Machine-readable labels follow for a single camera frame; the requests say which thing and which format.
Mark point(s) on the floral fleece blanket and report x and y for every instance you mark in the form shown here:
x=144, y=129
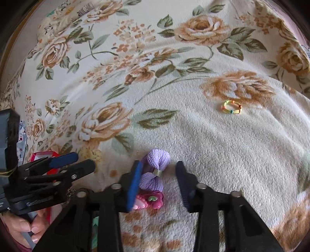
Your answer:
x=193, y=145

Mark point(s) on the red shallow box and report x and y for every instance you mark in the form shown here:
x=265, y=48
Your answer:
x=42, y=155

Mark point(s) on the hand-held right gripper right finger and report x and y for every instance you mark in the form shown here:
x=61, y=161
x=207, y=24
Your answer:
x=183, y=186

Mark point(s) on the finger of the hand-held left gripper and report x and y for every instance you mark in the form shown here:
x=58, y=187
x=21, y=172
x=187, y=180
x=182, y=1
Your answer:
x=63, y=161
x=82, y=168

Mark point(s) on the panda print pillow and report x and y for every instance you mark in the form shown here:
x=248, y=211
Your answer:
x=48, y=29

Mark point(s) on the pink hair clip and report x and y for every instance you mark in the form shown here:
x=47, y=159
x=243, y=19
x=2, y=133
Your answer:
x=152, y=201

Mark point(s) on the person's left hand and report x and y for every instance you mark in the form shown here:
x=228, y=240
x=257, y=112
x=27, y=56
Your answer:
x=21, y=225

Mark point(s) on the blue bear print pillow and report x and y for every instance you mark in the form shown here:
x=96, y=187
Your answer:
x=22, y=140

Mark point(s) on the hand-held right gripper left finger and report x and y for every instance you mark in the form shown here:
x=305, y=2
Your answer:
x=134, y=186

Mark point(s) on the purple bow hair clip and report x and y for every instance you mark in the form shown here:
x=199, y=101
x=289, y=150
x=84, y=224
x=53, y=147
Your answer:
x=156, y=157

